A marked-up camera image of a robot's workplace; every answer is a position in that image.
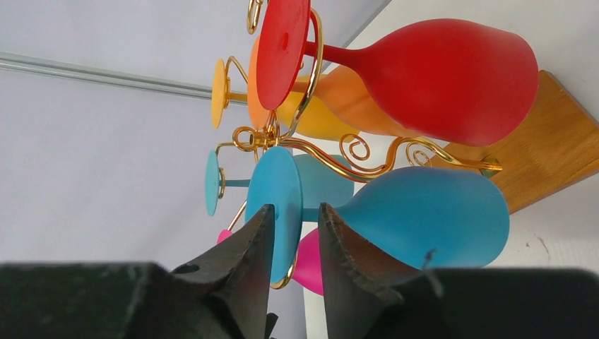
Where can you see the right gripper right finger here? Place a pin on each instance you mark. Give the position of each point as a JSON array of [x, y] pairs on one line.
[[358, 278]]

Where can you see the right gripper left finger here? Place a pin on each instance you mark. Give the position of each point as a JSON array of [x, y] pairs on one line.
[[229, 284]]

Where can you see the pink wine glass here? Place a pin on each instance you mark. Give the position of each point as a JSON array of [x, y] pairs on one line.
[[306, 268]]

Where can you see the blue wine glass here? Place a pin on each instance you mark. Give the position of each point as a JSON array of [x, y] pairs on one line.
[[459, 216]]

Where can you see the gold rack with wooden base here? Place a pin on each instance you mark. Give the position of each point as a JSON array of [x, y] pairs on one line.
[[556, 145]]

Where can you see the teal wine glass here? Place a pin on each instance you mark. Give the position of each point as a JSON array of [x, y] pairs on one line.
[[319, 183]]

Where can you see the yellow wine glass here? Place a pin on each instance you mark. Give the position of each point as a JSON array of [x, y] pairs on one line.
[[317, 120]]

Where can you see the orange wine glass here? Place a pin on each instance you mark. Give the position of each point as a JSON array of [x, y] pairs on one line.
[[344, 93]]

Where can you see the red wine glass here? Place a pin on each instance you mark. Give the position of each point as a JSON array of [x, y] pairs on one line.
[[450, 79]]

